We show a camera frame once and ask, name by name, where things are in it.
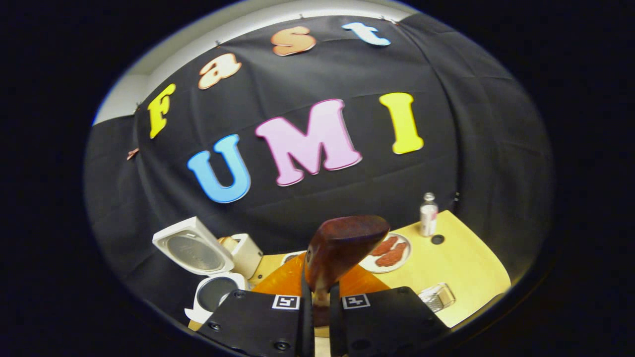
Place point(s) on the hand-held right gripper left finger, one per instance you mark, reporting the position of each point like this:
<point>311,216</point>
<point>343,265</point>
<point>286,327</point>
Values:
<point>268,327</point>

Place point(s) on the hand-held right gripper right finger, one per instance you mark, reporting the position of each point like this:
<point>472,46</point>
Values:
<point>387,327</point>

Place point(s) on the brown wooden spoon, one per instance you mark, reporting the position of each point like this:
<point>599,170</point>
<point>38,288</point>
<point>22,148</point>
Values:
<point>342,243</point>

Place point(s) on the white rice cooker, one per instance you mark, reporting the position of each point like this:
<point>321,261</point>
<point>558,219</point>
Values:
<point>193,250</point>

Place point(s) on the round white plate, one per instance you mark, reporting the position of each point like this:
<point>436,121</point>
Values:
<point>404,263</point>

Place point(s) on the red sausage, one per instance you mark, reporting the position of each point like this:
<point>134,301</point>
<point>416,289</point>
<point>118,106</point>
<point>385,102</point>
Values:
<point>392,255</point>
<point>386,245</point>

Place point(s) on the white toaster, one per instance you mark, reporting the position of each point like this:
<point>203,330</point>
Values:
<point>248,258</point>

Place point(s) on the white sectioned grain dish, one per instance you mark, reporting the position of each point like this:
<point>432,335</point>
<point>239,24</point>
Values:
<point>290,258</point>

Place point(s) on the toasted bread slice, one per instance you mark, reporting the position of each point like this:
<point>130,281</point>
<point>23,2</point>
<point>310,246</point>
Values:
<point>228,242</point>

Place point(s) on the clear bottle pink label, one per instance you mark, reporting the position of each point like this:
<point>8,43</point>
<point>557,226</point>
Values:
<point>428,215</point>

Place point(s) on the black backdrop cloth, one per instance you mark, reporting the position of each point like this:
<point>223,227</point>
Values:
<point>347,198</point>

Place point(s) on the copper cloth clip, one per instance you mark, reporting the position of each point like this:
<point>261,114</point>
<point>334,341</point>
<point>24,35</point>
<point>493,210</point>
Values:
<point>132,153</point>

